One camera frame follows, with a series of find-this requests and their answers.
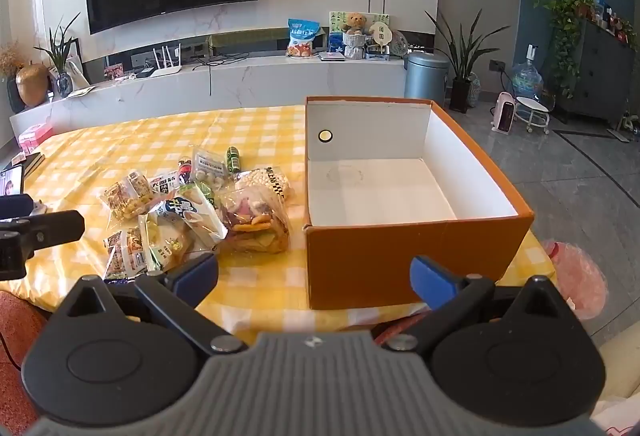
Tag potted long-leaf plant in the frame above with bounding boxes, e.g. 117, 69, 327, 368
425, 10, 497, 113

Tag orange cardboard box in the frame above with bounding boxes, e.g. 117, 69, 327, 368
302, 96, 536, 311

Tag pink and white heater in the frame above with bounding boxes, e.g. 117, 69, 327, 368
491, 92, 519, 133

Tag clear mixed chips bag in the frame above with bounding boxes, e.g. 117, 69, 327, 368
220, 188, 292, 255

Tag dried flowers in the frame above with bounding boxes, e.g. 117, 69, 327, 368
0, 43, 24, 77

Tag white round stool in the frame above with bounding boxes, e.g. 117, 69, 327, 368
515, 96, 551, 135

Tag white beans packet checkered label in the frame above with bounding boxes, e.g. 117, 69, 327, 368
235, 167, 292, 201

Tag pink box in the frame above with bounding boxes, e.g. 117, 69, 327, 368
17, 123, 54, 155

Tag red and white snack packet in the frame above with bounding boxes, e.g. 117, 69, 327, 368
149, 175, 182, 197

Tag brown teddy bear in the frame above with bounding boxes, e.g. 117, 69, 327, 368
343, 12, 369, 36

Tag grass plant in glass vase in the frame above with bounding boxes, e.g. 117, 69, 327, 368
34, 13, 84, 99

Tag bottles on cabinet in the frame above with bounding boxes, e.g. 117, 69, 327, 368
591, 0, 640, 51

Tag phone on stand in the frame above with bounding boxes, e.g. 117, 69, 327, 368
0, 165, 25, 209

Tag round hand fan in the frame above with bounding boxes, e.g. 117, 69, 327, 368
369, 20, 391, 52

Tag white marble tv console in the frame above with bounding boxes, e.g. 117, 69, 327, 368
10, 53, 407, 137

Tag brown gold vase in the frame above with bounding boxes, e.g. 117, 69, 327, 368
16, 63, 51, 108

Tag glass plate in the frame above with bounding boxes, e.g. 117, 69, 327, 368
390, 30, 411, 57

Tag trailing pothos plant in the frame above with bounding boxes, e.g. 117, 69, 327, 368
531, 0, 597, 97

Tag clear quail egg packet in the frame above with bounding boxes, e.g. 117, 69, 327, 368
192, 146, 229, 189

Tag pink plastic bag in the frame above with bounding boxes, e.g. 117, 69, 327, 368
541, 240, 609, 319

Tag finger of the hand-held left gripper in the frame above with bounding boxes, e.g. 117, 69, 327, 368
15, 210, 86, 251
0, 195, 48, 221

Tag blue snack bag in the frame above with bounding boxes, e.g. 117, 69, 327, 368
286, 19, 321, 58

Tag grey-blue trash can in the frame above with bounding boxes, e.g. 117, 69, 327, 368
403, 52, 451, 106

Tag green printed card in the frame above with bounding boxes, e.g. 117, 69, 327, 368
328, 10, 391, 52

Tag brown striped snack packet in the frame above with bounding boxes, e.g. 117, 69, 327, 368
102, 228, 149, 281

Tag white and blue snack packet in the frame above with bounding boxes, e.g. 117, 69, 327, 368
150, 188, 229, 251

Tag dark sausage stick red cap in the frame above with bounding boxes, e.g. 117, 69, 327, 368
177, 157, 197, 187

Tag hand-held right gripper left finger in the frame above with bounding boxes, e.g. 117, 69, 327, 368
50, 252, 249, 357

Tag pale yellow-green snack packet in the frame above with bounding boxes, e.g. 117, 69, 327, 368
138, 213, 194, 273

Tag grey cabinet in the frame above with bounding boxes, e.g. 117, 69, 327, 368
552, 18, 640, 127

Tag yellow checked tablecloth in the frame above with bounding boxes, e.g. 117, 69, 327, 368
0, 103, 558, 348

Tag clear packet of yellow snacks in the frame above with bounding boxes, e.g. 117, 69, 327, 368
100, 171, 154, 221

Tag white router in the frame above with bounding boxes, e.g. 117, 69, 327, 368
150, 44, 184, 78

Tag dark books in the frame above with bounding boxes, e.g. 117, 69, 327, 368
12, 152, 46, 177

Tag water jug with pump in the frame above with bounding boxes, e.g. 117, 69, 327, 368
510, 44, 545, 102

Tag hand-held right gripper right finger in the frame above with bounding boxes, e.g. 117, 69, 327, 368
385, 256, 581, 357

